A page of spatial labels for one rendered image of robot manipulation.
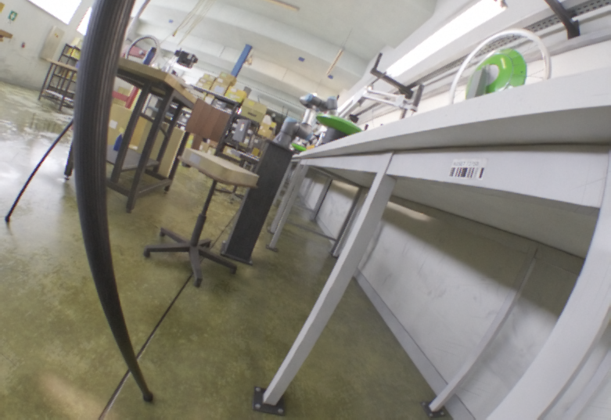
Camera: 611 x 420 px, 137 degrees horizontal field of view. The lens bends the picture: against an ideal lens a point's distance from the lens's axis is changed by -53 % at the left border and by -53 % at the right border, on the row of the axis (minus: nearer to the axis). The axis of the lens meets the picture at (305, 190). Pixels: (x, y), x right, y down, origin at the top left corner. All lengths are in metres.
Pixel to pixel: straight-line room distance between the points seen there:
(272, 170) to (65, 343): 1.48
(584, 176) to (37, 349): 1.14
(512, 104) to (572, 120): 0.07
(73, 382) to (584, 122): 1.05
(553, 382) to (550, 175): 0.19
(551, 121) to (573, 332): 0.18
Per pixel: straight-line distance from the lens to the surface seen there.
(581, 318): 0.24
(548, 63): 0.96
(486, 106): 0.33
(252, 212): 1.73
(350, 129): 1.31
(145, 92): 1.91
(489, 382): 1.34
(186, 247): 1.54
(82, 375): 0.89
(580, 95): 0.26
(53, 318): 1.03
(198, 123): 1.57
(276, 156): 1.69
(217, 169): 1.25
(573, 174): 0.29
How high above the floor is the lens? 0.74
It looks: 3 degrees down
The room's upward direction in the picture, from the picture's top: 24 degrees clockwise
